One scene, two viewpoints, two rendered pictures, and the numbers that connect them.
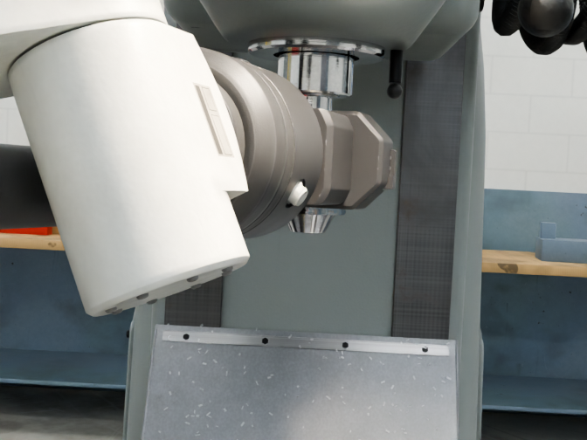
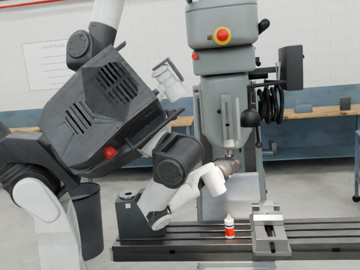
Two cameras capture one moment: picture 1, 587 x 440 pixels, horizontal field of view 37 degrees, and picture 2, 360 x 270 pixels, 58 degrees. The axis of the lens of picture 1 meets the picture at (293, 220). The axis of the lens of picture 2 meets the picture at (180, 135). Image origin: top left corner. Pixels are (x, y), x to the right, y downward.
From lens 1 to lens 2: 94 cm
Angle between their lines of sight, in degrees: 10
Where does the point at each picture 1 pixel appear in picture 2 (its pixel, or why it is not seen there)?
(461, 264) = (257, 158)
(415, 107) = not seen: hidden behind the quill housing
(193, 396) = not seen: hidden behind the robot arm
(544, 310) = (299, 126)
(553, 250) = (299, 110)
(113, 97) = (212, 178)
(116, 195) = (214, 187)
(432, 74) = not seen: hidden behind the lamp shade
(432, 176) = (250, 142)
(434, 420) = (254, 187)
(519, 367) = (292, 144)
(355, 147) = (235, 164)
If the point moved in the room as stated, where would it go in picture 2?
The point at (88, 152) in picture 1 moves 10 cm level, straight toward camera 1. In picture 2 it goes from (210, 183) to (217, 193)
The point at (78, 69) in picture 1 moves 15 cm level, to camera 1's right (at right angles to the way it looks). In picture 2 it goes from (208, 175) to (249, 173)
